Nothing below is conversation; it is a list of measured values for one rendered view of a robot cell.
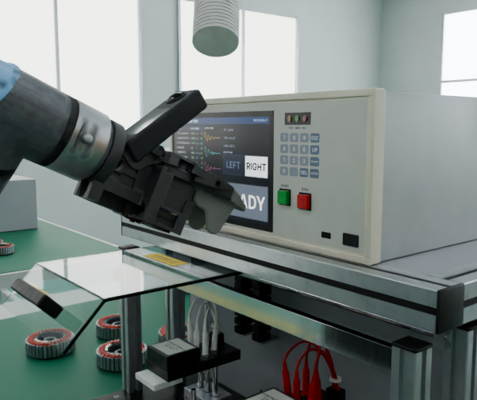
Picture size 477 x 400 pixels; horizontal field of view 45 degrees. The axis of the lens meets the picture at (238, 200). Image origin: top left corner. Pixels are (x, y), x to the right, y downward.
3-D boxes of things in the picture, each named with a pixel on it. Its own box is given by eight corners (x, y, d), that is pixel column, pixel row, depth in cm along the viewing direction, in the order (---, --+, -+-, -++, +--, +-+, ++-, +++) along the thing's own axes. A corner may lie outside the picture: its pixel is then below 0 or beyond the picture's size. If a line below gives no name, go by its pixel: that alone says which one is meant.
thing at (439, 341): (447, 351, 64) (448, 326, 64) (160, 255, 112) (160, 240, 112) (455, 348, 65) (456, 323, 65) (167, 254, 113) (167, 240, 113)
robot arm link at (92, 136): (58, 99, 60) (91, 96, 54) (95, 118, 63) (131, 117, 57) (30, 164, 59) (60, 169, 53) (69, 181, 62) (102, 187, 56)
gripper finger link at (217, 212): (230, 243, 72) (173, 218, 66) (246, 199, 73) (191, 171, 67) (246, 248, 69) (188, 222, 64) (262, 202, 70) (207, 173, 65)
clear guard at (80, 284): (62, 355, 68) (59, 307, 67) (1, 306, 87) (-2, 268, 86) (267, 303, 88) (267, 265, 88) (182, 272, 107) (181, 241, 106)
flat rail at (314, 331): (407, 381, 60) (408, 354, 59) (126, 267, 108) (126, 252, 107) (413, 378, 60) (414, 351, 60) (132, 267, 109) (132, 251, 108)
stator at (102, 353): (151, 352, 134) (150, 337, 133) (142, 373, 123) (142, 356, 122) (103, 352, 134) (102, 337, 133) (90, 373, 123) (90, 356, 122)
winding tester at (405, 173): (369, 266, 67) (375, 87, 64) (170, 219, 100) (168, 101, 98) (525, 228, 91) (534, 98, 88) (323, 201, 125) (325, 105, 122)
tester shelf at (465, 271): (438, 335, 57) (440, 290, 56) (121, 235, 110) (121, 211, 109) (606, 267, 84) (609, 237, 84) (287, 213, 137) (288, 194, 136)
